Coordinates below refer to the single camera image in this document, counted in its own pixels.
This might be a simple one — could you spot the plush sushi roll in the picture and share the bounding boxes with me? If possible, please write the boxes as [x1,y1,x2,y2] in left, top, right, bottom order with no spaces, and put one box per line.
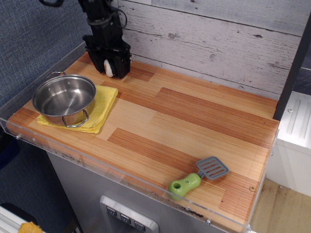
[104,59,116,78]

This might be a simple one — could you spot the white ribbed side unit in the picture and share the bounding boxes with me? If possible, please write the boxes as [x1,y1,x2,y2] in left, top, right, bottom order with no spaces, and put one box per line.
[266,91,311,196]

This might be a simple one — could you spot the clear acrylic table guard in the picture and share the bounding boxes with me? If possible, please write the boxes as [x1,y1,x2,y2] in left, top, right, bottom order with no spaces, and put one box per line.
[0,48,279,233]

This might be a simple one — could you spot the yellow folded cloth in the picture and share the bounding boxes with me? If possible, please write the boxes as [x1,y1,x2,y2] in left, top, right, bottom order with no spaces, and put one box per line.
[37,85,118,134]

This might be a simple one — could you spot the stainless steel pot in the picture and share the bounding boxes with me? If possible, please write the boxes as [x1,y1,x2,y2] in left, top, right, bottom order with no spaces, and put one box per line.
[32,72,97,128]

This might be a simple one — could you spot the yellow black object bottom left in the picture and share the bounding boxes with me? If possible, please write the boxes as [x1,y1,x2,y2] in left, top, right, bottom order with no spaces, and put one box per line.
[0,222,43,233]

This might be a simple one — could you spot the dark right frame post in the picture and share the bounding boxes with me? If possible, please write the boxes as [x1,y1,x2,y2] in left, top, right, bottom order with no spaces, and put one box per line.
[273,16,311,121]

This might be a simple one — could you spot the grey cabinet with dispenser panel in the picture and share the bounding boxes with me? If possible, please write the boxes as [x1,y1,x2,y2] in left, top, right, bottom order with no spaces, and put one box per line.
[48,153,222,233]

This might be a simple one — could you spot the green grey toy spatula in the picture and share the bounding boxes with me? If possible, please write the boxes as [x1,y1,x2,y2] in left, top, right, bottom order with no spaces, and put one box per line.
[168,156,229,200]

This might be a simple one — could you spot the black sleeved cable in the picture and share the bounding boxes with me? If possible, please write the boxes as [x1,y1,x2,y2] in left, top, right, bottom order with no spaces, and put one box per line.
[38,0,64,7]

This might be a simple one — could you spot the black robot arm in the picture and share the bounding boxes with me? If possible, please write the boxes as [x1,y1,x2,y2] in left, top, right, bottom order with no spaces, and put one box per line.
[79,0,132,79]

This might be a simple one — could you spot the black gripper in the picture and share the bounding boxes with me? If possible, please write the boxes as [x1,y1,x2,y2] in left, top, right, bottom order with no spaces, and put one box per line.
[83,14,131,79]

